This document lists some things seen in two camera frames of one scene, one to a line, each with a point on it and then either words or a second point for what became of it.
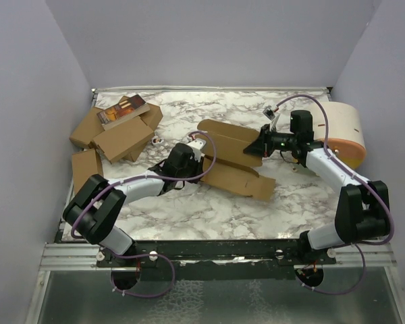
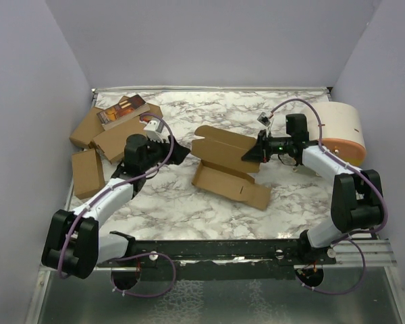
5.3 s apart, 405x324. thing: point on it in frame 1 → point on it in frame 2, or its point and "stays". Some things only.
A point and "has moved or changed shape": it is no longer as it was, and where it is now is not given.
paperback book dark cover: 122,111 stays
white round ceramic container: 345,137 stays
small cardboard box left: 85,164 stays
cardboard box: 233,168 has moved or changed shape
